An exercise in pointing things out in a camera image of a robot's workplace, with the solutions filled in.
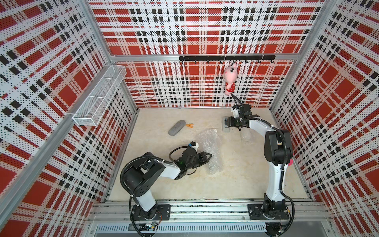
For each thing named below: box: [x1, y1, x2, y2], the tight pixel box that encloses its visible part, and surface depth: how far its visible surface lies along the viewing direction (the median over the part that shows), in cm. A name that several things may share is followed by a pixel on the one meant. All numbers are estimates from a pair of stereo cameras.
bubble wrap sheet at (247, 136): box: [239, 127, 256, 147], surface depth 100 cm
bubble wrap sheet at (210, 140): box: [200, 128, 223, 176], surface depth 90 cm
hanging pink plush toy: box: [223, 62, 238, 96], surface depth 95 cm
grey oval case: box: [168, 119, 187, 137], surface depth 107 cm
